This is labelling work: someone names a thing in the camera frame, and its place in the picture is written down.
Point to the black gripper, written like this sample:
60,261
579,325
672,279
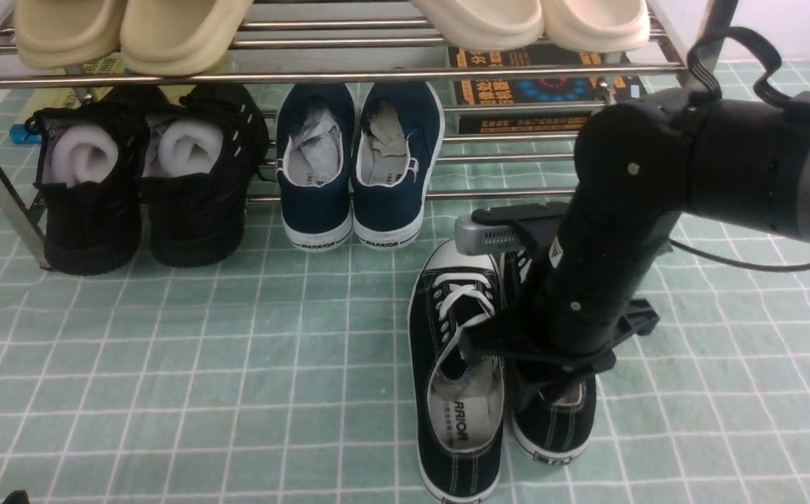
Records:
520,335

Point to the black canvas sneaker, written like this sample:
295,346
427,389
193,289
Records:
460,405
552,432

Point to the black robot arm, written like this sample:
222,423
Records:
642,164

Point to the silver metal shoe rack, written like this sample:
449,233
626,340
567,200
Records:
28,218

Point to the green checked floor mat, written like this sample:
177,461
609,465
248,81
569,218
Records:
283,377

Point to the navy canvas shoe right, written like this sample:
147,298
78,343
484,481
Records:
402,129

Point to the navy canvas shoe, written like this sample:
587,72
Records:
315,128
402,129

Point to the black printed box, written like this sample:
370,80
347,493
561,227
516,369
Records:
524,105

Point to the navy canvas shoe left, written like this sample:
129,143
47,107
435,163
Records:
315,128

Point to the cream slipper far right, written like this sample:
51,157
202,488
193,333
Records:
597,26

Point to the cream slipper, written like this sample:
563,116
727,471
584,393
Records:
485,26
597,26

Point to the black knit sneaker right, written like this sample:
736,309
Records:
201,157

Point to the black knit sneaker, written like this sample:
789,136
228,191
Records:
86,176
201,157

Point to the black knit sneaker left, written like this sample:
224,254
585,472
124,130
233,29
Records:
86,176

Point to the beige slipper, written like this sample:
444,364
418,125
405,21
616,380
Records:
57,34
179,38

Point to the blue plastic object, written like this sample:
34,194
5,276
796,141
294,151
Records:
22,136

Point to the beige slipper far left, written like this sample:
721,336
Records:
57,34

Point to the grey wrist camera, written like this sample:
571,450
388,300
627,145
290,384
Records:
499,230

